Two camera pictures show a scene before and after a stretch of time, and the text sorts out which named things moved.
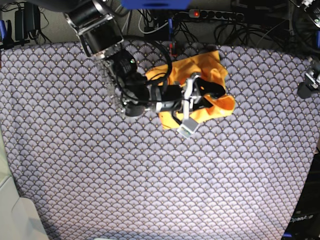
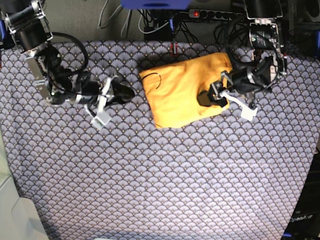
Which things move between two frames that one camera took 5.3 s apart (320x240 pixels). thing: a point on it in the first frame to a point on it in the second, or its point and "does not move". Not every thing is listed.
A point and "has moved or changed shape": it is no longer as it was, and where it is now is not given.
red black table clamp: [173, 45] does not move
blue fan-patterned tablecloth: [91, 173] does not move
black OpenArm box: [304, 224] does not move
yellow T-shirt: [208, 66] has moved or changed shape
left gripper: [169, 97] to [89, 88]
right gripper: [305, 90] to [241, 79]
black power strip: [202, 13] does not move
